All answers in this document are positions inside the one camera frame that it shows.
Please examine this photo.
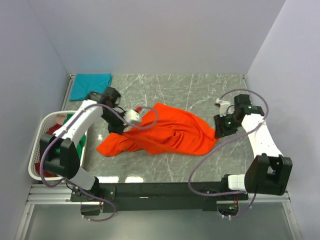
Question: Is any aluminium frame rail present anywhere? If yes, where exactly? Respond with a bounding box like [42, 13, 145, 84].
[26, 183, 291, 205]

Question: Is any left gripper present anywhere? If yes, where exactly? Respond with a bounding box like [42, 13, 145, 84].
[101, 108, 131, 136]

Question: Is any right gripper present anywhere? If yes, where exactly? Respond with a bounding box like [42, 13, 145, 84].
[213, 112, 241, 139]

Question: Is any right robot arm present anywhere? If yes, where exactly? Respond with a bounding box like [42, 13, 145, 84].
[214, 94, 293, 200]

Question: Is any orange t-shirt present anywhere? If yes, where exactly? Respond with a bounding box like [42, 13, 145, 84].
[96, 103, 219, 157]

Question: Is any white laundry basket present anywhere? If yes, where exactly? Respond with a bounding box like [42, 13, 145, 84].
[28, 110, 88, 181]

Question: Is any dark red t-shirt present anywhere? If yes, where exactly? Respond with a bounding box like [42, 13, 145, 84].
[33, 123, 61, 178]

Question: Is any beige garment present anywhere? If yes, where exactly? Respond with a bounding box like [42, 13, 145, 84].
[55, 113, 67, 126]

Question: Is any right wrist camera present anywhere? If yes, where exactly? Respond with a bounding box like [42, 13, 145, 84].
[215, 98, 232, 117]

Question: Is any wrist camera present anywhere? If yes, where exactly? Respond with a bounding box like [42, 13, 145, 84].
[215, 98, 232, 117]
[124, 109, 142, 124]

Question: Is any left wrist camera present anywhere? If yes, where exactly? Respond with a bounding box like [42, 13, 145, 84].
[124, 109, 142, 124]

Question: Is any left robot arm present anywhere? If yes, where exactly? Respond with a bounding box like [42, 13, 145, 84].
[39, 87, 125, 201]

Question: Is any folded teal t-shirt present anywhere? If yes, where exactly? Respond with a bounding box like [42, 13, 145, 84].
[69, 73, 112, 102]

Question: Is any black base beam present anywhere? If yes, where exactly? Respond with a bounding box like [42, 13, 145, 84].
[70, 181, 249, 216]

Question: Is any green t-shirt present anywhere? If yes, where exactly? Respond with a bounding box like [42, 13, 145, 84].
[64, 113, 87, 159]

